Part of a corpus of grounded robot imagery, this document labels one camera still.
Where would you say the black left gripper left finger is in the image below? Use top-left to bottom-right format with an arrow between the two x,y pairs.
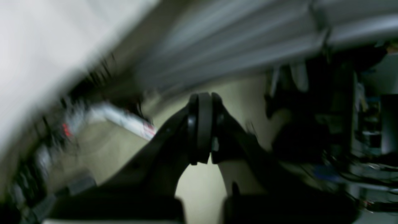
44,94 -> 198,224

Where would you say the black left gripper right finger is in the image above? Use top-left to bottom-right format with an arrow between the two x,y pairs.
211,93 -> 358,224

